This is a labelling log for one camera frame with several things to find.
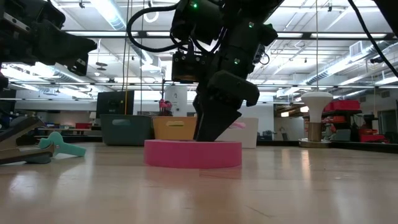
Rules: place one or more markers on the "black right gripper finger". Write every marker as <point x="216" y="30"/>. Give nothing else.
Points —
<point x="197" y="115"/>
<point x="214" y="124"/>

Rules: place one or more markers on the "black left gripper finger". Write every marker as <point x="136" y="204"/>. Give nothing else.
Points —
<point x="62" y="46"/>

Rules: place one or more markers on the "pink tape roll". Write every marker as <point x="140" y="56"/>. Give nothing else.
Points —
<point x="186" y="154"/>

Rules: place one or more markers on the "teal staple remover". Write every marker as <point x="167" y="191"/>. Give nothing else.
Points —
<point x="62" y="147"/>

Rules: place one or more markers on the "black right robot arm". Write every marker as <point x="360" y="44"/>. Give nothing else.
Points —
<point x="242" y="15"/>

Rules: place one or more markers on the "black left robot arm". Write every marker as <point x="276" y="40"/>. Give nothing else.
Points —
<point x="3" y="81"/>

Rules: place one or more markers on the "pink flamingo figure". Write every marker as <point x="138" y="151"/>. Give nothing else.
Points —
<point x="164" y="105"/>

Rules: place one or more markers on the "white plastic bin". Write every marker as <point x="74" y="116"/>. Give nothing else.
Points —
<point x="248" y="137"/>

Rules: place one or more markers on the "orange plastic bin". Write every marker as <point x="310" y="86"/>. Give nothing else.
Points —
<point x="161" y="132"/>

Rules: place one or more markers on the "teal plastic bin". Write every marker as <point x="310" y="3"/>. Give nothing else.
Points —
<point x="133" y="133"/>

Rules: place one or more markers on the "black cabinet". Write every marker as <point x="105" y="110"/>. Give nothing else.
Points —
<point x="113" y="104"/>

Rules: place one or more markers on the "white desk lamp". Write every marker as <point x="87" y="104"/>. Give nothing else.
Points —
<point x="315" y="102"/>

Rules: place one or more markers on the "red storage bin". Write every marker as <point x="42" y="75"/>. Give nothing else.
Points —
<point x="342" y="105"/>

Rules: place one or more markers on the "black gantry camera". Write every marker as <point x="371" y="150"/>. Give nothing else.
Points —
<point x="262" y="57"/>

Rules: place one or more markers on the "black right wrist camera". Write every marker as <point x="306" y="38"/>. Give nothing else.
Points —
<point x="192" y="67"/>

